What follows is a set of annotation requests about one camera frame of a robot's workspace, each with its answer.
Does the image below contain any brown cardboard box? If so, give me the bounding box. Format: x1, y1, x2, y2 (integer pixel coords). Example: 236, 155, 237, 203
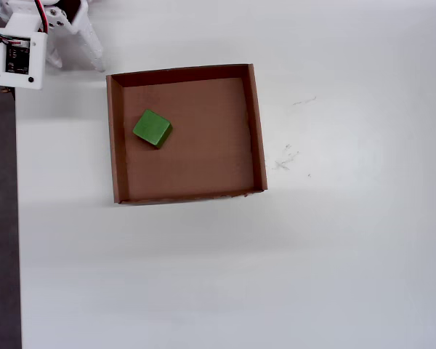
105, 63, 270, 206

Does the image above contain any green cube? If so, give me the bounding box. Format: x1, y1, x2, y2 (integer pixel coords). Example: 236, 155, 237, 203
132, 108, 174, 151

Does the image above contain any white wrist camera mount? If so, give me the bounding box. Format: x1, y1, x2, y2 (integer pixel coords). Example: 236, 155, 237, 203
0, 13, 47, 91

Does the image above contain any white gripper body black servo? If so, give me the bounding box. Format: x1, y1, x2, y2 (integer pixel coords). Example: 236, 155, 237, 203
0, 0, 81, 23

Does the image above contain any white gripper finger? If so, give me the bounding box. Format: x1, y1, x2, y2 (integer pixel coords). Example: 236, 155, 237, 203
44, 35, 64, 68
46, 0, 107, 73

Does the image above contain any red black gripper servo wire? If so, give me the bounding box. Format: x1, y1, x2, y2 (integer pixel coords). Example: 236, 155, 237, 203
33, 0, 51, 36

